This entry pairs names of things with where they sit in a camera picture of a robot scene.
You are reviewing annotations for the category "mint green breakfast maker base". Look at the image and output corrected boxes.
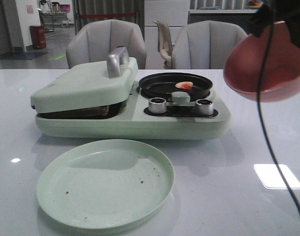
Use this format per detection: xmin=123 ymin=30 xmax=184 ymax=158
xmin=35 ymin=81 xmax=231 ymax=140

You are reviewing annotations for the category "black cable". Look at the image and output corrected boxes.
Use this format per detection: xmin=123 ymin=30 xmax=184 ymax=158
xmin=256 ymin=14 xmax=300 ymax=236

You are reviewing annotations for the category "silver control knob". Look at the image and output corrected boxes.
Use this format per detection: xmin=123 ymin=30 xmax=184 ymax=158
xmin=148 ymin=97 xmax=167 ymax=114
xmin=194 ymin=99 xmax=213 ymax=116

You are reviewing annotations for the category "left silver control knob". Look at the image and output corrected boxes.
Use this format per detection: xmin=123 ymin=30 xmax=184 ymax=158
xmin=148 ymin=97 xmax=167 ymax=114

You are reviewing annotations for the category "right grey upholstered chair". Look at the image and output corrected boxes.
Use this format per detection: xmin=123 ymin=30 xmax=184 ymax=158
xmin=172 ymin=20 xmax=247 ymax=69

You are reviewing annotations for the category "breakfast maker hinged lid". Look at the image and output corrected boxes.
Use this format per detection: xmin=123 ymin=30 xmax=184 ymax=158
xmin=30 ymin=47 xmax=138 ymax=114

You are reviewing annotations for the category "right silver control knob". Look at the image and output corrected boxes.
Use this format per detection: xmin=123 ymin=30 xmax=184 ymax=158
xmin=194 ymin=99 xmax=213 ymax=116

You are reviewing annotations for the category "beige plastic chair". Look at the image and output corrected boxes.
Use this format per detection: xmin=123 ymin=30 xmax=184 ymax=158
xmin=153 ymin=21 xmax=173 ymax=69

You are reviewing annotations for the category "black round frying pan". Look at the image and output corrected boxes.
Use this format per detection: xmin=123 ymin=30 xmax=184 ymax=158
xmin=139 ymin=72 xmax=212 ymax=101

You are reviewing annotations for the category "red trash bin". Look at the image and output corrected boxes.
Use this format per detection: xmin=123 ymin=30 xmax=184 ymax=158
xmin=30 ymin=25 xmax=46 ymax=49

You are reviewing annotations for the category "grey upholstered chair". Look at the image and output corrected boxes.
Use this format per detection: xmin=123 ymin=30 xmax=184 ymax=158
xmin=66 ymin=19 xmax=147 ymax=69
xmin=172 ymin=20 xmax=247 ymax=69

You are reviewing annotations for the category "mint green round plate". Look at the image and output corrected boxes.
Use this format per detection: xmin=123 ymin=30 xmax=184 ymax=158
xmin=36 ymin=139 xmax=175 ymax=233

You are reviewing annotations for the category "dark grey sideboard counter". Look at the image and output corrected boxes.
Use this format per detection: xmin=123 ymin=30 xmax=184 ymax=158
xmin=188 ymin=9 xmax=256 ymax=34

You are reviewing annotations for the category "fruit bowl on counter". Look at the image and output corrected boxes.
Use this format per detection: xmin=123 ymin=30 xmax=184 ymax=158
xmin=246 ymin=0 xmax=263 ymax=9

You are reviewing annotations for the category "left grey upholstered chair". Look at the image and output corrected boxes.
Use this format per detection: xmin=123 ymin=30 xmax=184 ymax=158
xmin=66 ymin=19 xmax=147 ymax=69

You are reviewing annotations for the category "white cabinet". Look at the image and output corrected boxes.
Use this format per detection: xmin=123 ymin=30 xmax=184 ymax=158
xmin=144 ymin=0 xmax=189 ymax=69

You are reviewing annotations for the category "red barrier tape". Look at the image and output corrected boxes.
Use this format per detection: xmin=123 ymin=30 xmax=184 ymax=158
xmin=79 ymin=12 xmax=137 ymax=19

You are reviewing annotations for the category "pink plastic bowl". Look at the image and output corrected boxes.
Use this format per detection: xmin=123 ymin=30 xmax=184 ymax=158
xmin=223 ymin=22 xmax=300 ymax=102

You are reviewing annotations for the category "bread slice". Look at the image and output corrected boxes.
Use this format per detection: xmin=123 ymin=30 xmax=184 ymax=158
xmin=39 ymin=105 xmax=110 ymax=118

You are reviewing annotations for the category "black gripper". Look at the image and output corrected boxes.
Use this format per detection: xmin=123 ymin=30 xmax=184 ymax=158
xmin=248 ymin=0 xmax=300 ymax=48

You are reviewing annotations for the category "mint green pan handle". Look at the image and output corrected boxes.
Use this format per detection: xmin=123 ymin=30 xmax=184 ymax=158
xmin=168 ymin=91 xmax=190 ymax=103

